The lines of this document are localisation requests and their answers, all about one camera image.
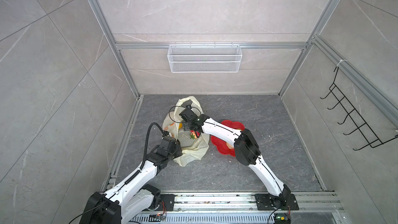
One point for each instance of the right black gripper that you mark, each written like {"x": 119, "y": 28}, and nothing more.
{"x": 185, "y": 126}

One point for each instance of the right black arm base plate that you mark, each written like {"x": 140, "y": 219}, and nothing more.
{"x": 268, "y": 202}

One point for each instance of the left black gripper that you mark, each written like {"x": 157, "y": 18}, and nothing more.
{"x": 179, "y": 150}

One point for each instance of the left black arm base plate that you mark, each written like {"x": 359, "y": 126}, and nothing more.
{"x": 161, "y": 202}

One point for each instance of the red flower-shaped plastic bowl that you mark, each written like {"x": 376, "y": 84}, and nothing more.
{"x": 220, "y": 144}

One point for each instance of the cream plastic bag orange print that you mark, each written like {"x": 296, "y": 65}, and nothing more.
{"x": 192, "y": 150}

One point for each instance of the white wire mesh basket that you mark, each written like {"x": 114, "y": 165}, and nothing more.
{"x": 204, "y": 58}

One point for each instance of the red fake strawberry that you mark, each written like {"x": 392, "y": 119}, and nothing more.
{"x": 194, "y": 135}

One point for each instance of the black wire hook rack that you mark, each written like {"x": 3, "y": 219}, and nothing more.
{"x": 372, "y": 140}

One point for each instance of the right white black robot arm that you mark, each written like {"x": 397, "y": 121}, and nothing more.
{"x": 246, "y": 148}

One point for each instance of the beige fake round fruit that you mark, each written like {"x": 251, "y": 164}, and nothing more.
{"x": 229, "y": 146}

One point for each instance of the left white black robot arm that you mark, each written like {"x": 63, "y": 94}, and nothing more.
{"x": 133, "y": 194}

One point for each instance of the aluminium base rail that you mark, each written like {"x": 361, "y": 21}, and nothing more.
{"x": 317, "y": 207}

